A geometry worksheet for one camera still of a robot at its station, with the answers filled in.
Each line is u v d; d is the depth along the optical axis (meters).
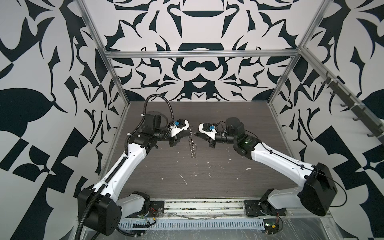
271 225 0.71
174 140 0.63
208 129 0.59
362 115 0.55
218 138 0.64
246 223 0.71
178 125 0.60
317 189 0.41
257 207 0.74
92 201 0.37
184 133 0.64
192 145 0.71
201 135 0.62
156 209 0.73
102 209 0.39
